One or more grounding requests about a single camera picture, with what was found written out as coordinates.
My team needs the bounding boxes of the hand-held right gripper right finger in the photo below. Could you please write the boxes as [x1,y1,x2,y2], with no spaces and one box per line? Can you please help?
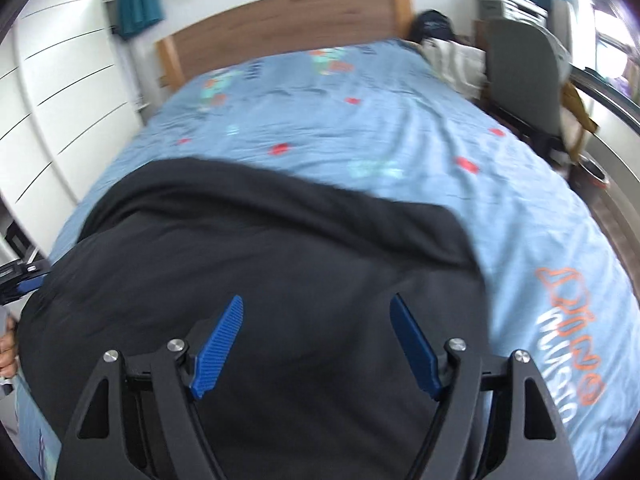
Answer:
[389,293,581,480]

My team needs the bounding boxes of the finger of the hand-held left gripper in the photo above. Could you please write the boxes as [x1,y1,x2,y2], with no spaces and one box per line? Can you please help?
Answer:
[0,259,52,306]

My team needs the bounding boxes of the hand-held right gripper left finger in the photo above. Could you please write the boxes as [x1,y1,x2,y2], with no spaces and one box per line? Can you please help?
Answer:
[55,294,245,480]

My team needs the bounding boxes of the black puffer jacket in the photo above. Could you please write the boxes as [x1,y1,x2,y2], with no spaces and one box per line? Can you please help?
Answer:
[15,156,493,480]

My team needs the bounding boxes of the person's left hand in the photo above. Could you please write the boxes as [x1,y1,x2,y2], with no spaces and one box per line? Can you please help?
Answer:
[0,327,20,381]

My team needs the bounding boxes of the white wardrobe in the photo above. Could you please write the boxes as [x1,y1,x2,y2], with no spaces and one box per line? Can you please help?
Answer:
[0,5,146,261]

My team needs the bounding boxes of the blue printed bed sheet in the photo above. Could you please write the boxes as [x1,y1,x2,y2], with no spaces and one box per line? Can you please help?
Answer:
[15,40,640,480]

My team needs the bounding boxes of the dark round bin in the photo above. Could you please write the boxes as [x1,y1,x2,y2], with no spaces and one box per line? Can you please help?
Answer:
[575,157,611,191]

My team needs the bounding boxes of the white cloth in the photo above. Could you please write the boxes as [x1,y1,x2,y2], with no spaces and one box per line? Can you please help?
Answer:
[420,35,488,98]

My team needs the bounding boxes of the brown cloth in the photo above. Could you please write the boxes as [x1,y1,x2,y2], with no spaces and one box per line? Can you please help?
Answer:
[560,80,601,136]

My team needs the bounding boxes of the grey chair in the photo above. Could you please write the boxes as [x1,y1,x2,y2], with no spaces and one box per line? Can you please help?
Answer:
[482,17,573,161]

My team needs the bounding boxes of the cardboard box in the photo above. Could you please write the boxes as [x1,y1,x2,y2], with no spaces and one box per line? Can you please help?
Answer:
[472,20,491,53]

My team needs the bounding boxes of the wooden headboard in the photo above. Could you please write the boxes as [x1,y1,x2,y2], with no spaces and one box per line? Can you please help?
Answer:
[156,0,416,93]

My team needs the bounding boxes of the dark cap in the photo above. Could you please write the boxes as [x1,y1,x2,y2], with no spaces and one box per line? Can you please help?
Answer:
[409,9,457,43]

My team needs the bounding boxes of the white drawer unit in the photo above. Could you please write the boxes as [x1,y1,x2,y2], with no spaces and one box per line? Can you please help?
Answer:
[475,0,548,23]

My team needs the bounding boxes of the metal rail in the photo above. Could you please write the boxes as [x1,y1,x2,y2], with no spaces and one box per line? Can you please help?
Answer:
[570,65,640,131]

